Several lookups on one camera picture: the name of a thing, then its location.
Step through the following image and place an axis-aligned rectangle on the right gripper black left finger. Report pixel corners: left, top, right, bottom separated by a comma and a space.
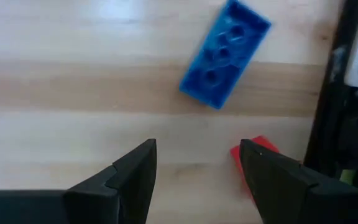
63, 139, 157, 224

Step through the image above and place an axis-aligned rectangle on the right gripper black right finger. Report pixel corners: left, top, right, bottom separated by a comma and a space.
239, 139, 358, 224

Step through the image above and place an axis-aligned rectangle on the red rectangular block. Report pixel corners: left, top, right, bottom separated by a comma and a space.
230, 135, 280, 200

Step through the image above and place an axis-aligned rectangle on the blue hollow brick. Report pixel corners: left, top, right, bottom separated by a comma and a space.
178, 0, 272, 110

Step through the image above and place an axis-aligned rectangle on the black aluminium table frame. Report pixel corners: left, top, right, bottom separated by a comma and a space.
303, 0, 358, 187

